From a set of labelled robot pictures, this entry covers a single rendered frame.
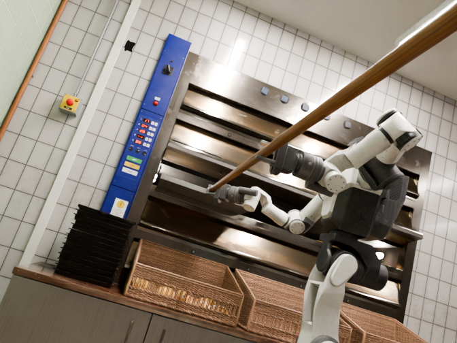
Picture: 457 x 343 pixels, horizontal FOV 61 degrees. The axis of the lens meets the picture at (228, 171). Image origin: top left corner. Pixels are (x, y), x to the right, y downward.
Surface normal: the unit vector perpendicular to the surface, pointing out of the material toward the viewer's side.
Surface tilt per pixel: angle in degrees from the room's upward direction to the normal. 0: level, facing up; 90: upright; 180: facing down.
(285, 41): 90
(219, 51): 90
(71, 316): 90
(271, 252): 70
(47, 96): 90
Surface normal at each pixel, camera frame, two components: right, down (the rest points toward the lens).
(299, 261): 0.33, -0.49
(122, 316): 0.25, -0.18
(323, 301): 0.20, 0.25
